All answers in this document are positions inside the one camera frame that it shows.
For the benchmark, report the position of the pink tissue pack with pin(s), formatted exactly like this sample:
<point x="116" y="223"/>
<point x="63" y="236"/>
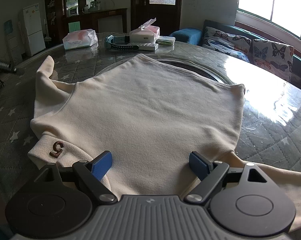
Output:
<point x="80" y="39"/>

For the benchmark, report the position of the butterfly cushion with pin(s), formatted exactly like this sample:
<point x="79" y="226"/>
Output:
<point x="237" y="46"/>
<point x="274" y="57"/>

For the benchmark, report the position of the blue sofa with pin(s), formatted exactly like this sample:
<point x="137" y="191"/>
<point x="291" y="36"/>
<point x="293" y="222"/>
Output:
<point x="195" y="36"/>

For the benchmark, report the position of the flat white box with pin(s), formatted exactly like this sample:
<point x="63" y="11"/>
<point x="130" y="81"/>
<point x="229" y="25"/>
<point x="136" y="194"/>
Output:
<point x="148" y="46"/>

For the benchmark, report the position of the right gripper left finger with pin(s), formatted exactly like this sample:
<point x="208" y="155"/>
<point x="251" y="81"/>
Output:
<point x="88" y="176"/>

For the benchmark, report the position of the dark wooden door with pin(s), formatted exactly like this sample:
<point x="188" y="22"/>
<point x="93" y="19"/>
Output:
<point x="167" y="14"/>

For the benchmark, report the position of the dark wooden cabinet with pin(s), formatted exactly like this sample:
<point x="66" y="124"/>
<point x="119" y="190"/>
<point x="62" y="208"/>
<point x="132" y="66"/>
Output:
<point x="65" y="16"/>

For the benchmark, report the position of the right butterfly cushion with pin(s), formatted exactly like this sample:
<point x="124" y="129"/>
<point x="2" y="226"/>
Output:
<point x="274" y="57"/>

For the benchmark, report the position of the white refrigerator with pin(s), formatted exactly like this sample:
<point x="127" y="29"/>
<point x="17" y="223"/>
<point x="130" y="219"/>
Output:
<point x="31" y="27"/>

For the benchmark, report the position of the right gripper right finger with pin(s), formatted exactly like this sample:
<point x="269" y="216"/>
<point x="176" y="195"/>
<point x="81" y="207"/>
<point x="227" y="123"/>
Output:
<point x="211" y="176"/>

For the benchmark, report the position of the green white packet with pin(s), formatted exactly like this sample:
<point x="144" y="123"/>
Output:
<point x="166" y="40"/>

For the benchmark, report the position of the round table hotplate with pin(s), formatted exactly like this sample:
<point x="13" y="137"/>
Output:
<point x="204" y="71"/>

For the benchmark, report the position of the left butterfly cushion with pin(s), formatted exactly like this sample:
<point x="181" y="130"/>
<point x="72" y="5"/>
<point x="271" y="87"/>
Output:
<point x="237" y="46"/>

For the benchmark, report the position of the window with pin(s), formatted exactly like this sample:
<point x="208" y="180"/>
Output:
<point x="278" y="5"/>

